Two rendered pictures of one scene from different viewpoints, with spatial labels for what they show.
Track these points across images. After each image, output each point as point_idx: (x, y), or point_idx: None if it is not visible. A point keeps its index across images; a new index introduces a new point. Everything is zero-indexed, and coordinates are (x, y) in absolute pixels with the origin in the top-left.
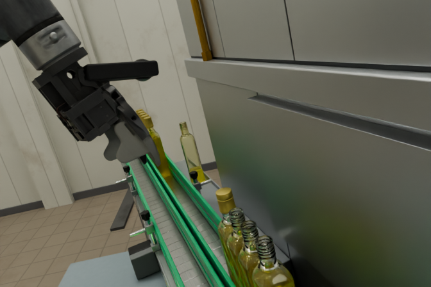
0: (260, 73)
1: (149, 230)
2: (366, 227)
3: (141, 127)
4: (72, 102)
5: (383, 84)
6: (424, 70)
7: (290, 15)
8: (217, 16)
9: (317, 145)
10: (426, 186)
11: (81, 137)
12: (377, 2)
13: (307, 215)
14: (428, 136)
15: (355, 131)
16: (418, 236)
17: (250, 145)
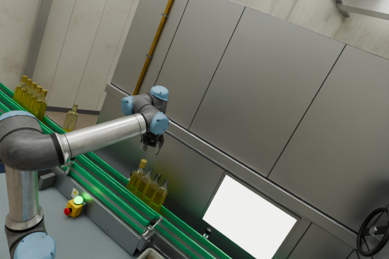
0: (172, 125)
1: (71, 165)
2: (193, 180)
3: (162, 144)
4: (154, 134)
5: (217, 152)
6: (225, 153)
7: (195, 119)
8: None
9: (187, 156)
10: (217, 175)
11: (152, 145)
12: (223, 136)
13: (167, 173)
14: (219, 165)
15: (204, 158)
16: (209, 184)
17: (138, 139)
